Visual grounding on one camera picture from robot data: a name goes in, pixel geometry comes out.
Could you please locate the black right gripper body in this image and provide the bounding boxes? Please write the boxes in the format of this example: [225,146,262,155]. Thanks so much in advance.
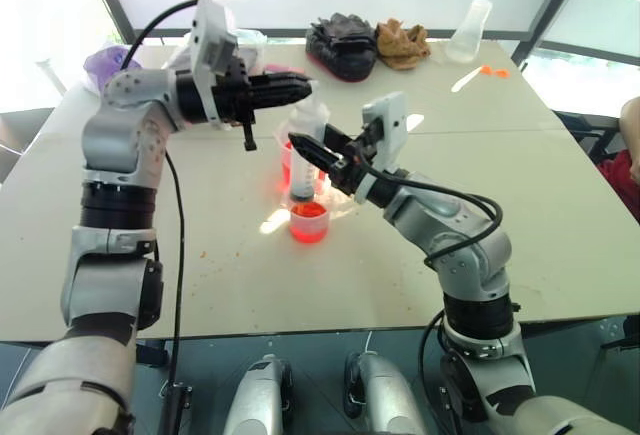
[327,121,386,198]

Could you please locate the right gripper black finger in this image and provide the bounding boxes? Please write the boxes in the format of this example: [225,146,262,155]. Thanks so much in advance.
[288,131,347,173]
[322,123,360,154]

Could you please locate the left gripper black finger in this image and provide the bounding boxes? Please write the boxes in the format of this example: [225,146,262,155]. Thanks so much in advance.
[250,80,314,110]
[248,72,308,91]

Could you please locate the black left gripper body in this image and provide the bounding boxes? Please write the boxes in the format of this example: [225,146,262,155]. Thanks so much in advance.
[209,57,261,153]

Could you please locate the clear plastic syringe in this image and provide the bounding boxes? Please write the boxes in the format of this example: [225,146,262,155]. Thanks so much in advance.
[287,96,332,204]

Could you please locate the clear cup with red liquid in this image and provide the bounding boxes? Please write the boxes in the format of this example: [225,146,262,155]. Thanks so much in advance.
[276,137,334,201]

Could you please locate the small cup of red liquid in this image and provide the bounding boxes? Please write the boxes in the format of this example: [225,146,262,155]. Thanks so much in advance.
[288,200,333,246]

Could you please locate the black crumpled cloth pile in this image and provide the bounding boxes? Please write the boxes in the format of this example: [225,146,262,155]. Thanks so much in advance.
[304,12,379,84]

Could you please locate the brown crumpled cloth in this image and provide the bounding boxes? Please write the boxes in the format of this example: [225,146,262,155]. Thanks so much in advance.
[374,18,433,73]

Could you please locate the purple plastic bag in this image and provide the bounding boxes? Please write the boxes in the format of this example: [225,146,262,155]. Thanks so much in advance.
[81,39,139,94]

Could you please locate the white plastic spoon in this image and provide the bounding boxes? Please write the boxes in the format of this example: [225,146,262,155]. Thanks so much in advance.
[449,64,494,94]

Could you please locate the clear conical flask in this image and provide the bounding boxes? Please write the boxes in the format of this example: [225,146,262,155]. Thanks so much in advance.
[444,0,494,64]

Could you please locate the clear plastic tube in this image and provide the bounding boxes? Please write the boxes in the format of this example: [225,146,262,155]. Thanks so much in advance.
[35,57,69,97]

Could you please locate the silver rounded robot leg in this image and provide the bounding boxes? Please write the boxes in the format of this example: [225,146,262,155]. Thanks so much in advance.
[343,351,426,435]
[222,353,294,435]

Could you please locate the person in red clothes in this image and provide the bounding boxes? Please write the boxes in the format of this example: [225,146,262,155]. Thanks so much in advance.
[596,96,640,237]

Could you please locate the black clamp under table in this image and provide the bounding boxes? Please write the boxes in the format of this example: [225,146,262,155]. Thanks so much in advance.
[158,381,194,435]

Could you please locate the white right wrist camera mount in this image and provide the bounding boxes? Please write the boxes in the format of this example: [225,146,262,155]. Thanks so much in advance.
[355,90,409,205]

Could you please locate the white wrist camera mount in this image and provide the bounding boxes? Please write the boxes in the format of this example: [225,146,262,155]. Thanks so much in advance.
[187,0,241,131]
[355,90,409,205]

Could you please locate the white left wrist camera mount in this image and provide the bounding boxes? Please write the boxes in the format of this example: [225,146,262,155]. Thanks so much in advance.
[187,0,241,131]

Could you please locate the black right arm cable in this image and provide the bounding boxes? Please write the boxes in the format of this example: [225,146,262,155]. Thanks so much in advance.
[357,157,504,435]

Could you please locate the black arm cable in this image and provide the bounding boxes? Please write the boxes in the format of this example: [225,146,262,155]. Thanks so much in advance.
[357,157,504,435]
[119,0,202,435]

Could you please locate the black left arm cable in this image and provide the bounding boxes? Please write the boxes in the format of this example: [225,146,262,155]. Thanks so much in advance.
[119,0,202,435]

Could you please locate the dark chair frame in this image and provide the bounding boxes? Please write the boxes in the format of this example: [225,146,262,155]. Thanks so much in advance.
[553,109,626,162]

